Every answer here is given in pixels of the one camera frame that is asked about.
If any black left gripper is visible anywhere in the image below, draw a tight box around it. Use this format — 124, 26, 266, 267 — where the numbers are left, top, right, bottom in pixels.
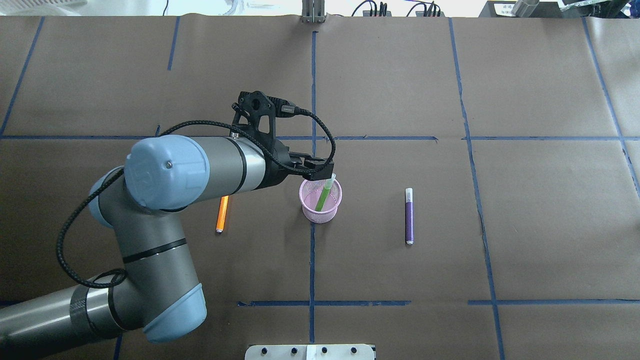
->
263, 141, 335, 188

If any green highlighter pen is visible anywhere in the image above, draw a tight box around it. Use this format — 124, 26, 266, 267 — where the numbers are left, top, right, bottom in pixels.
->
314, 173, 336, 212

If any orange highlighter pen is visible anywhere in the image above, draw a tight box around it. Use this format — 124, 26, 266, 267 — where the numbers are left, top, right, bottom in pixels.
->
215, 195, 230, 235

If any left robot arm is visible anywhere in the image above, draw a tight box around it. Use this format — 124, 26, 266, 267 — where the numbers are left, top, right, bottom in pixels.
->
1, 130, 335, 360

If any pink mesh pen holder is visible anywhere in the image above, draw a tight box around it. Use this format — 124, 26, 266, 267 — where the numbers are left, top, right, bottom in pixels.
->
298, 174, 343, 224

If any purple highlighter pen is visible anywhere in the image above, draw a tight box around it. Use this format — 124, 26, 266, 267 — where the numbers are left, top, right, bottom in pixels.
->
404, 187, 415, 246

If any left power strip with plugs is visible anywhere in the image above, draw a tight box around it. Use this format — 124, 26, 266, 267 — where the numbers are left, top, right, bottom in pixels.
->
350, 0, 391, 18

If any power strip with plugs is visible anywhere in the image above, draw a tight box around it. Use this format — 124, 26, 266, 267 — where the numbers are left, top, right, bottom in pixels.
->
406, 0, 445, 18
350, 0, 391, 18

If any right power strip with plugs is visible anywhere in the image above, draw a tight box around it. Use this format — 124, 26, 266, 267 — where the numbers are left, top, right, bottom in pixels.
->
406, 0, 445, 18

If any steel cup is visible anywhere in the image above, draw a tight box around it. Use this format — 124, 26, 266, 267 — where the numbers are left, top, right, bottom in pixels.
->
510, 0, 540, 18

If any black box on desk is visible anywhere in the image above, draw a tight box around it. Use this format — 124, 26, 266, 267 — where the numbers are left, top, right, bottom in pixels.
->
478, 1, 584, 19

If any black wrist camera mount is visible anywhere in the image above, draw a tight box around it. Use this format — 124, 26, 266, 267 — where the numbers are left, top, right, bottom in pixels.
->
231, 91, 297, 153

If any aluminium frame post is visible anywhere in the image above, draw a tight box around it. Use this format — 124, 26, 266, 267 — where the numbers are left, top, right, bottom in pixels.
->
301, 0, 326, 24

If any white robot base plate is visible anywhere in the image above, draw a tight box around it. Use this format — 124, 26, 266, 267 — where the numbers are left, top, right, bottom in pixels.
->
244, 343, 377, 360

